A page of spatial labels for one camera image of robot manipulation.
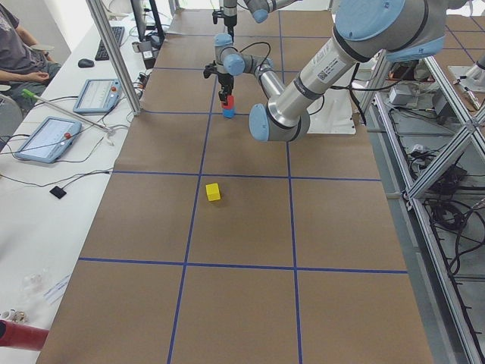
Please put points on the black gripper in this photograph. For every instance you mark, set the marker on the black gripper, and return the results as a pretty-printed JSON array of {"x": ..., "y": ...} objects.
[
  {"x": 228, "y": 20},
  {"x": 226, "y": 80}
]

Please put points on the red wooden block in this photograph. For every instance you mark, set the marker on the red wooden block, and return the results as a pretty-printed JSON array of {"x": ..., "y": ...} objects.
[{"x": 228, "y": 103}]

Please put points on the blue wooden block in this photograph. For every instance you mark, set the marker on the blue wooden block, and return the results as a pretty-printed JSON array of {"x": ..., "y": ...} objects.
[{"x": 228, "y": 112}]

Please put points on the yellow wooden block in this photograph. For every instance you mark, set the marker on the yellow wooden block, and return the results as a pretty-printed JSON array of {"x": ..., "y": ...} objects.
[{"x": 213, "y": 192}]

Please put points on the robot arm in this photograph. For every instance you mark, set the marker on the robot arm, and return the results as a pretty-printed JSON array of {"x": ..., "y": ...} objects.
[
  {"x": 259, "y": 9},
  {"x": 405, "y": 30}
]

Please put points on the black monitor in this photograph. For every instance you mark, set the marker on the black monitor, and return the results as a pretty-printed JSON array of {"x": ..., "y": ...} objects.
[{"x": 148, "y": 23}]

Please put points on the blue teach pendant far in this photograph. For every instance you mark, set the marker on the blue teach pendant far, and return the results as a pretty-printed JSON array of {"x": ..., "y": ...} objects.
[{"x": 98, "y": 96}]

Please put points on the blue teach pendant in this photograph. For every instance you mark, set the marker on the blue teach pendant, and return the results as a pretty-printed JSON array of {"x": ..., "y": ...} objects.
[
  {"x": 49, "y": 141},
  {"x": 98, "y": 96}
]

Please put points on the black computer mouse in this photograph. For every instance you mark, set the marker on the black computer mouse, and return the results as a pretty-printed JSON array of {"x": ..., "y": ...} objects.
[{"x": 85, "y": 63}]

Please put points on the blue teach pendant near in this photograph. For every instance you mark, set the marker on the blue teach pendant near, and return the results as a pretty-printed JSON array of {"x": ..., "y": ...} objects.
[{"x": 49, "y": 141}]

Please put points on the small black square pad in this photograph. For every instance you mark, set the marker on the small black square pad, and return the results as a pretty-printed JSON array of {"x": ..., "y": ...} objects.
[{"x": 58, "y": 192}]

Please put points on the metal rod green tip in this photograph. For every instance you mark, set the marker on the metal rod green tip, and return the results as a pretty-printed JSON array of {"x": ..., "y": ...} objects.
[{"x": 30, "y": 95}]

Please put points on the seated person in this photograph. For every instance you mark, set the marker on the seated person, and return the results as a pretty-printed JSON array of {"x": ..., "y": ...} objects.
[{"x": 21, "y": 66}]

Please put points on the red cylinder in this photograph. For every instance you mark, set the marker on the red cylinder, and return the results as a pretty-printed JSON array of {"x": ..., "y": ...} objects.
[{"x": 23, "y": 337}]

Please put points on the aluminium frame post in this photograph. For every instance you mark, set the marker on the aluminium frame post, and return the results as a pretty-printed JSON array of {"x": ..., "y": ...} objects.
[{"x": 104, "y": 28}]

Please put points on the aluminium frame truss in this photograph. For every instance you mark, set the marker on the aluminium frame truss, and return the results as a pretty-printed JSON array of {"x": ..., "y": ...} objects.
[{"x": 431, "y": 152}]

